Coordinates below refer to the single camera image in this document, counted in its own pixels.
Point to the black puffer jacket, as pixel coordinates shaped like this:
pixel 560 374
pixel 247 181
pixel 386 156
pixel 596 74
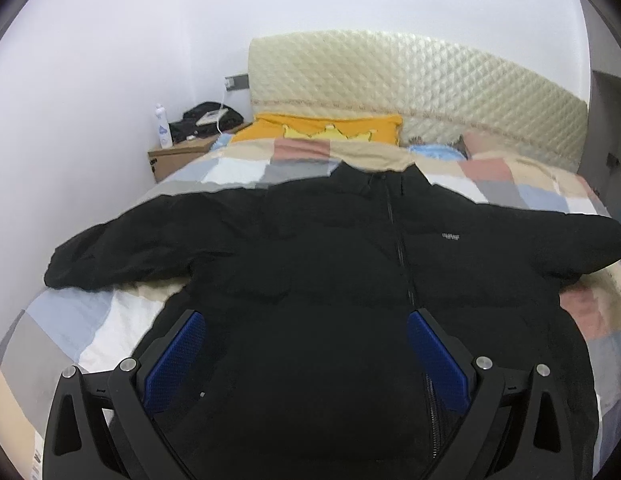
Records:
pixel 305 288

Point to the black bag on nightstand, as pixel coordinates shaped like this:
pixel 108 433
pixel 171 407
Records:
pixel 205 119

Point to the pink pillow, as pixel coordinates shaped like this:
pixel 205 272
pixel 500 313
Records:
pixel 479 145

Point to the grey wardrobe cabinet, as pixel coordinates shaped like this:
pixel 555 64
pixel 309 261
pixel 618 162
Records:
pixel 601 160

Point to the wall power outlet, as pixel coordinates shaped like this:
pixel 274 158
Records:
pixel 237 82

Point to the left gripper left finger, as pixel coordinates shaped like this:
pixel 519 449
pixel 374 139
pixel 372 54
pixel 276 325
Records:
pixel 78 441

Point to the yellow crown pillow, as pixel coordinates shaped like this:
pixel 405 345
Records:
pixel 382 129

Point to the cream quilted headboard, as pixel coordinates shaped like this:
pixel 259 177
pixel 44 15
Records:
pixel 440 90

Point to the white spray bottle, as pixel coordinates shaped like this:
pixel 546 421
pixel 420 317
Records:
pixel 166 140

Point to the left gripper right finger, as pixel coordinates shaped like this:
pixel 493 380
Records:
pixel 512 424

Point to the plaid patchwork bed quilt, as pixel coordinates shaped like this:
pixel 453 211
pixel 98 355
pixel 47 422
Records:
pixel 96 330

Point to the wooden nightstand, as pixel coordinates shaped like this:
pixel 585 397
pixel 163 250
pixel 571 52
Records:
pixel 165 161

